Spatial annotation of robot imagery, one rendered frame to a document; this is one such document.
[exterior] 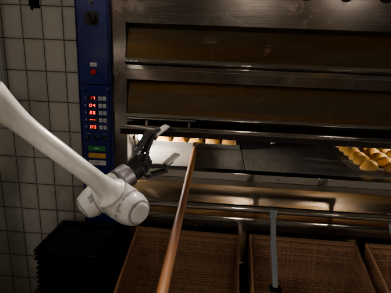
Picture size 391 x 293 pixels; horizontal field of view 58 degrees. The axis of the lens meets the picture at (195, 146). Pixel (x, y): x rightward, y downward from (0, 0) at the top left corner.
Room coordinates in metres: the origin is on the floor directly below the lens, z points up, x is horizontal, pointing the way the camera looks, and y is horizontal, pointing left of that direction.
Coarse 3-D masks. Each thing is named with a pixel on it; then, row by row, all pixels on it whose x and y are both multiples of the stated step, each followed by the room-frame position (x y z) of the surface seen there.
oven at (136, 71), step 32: (128, 64) 1.73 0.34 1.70; (224, 128) 1.78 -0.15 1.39; (256, 128) 1.77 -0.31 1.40; (288, 128) 1.67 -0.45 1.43; (320, 128) 1.66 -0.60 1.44; (128, 160) 1.73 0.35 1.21; (352, 192) 1.65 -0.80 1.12; (384, 192) 1.64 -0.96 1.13; (160, 224) 1.71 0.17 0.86; (192, 224) 1.70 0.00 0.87; (224, 224) 1.69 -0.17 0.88; (256, 224) 1.67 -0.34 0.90
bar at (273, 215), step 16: (192, 208) 1.33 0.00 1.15; (208, 208) 1.32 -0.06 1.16; (224, 208) 1.32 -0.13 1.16; (240, 208) 1.31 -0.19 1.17; (256, 208) 1.31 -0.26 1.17; (272, 208) 1.31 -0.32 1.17; (288, 208) 1.31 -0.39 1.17; (272, 224) 1.28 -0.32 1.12; (272, 240) 1.23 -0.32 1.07; (272, 256) 1.18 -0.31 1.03; (272, 272) 1.14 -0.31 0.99; (272, 288) 1.10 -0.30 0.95
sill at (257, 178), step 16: (176, 176) 1.70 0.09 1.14; (192, 176) 1.70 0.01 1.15; (208, 176) 1.69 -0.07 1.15; (224, 176) 1.69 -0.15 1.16; (240, 176) 1.68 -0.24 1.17; (256, 176) 1.68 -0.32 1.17; (272, 176) 1.67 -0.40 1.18; (288, 176) 1.67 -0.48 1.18; (304, 176) 1.68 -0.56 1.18; (320, 176) 1.69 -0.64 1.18; (336, 176) 1.70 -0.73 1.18
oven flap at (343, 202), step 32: (160, 192) 1.72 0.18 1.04; (192, 192) 1.71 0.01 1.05; (224, 192) 1.71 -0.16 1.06; (256, 192) 1.70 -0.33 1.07; (288, 192) 1.69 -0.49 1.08; (320, 192) 1.69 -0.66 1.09; (288, 224) 1.62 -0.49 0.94; (320, 224) 1.61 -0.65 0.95; (352, 224) 1.63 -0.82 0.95; (384, 224) 1.62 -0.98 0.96
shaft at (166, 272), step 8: (192, 152) 1.92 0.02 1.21; (192, 160) 1.77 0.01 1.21; (192, 168) 1.67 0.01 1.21; (184, 184) 1.44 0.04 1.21; (184, 192) 1.35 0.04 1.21; (184, 200) 1.29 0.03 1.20; (184, 208) 1.23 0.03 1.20; (176, 216) 1.15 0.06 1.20; (176, 224) 1.08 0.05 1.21; (176, 232) 1.04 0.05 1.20; (176, 240) 0.99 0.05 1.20; (168, 248) 0.94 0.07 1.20; (176, 248) 0.96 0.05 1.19; (168, 256) 0.90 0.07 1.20; (168, 264) 0.86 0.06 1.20; (168, 272) 0.82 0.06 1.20; (160, 280) 0.79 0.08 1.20; (168, 280) 0.80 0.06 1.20; (160, 288) 0.76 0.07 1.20; (168, 288) 0.77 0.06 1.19
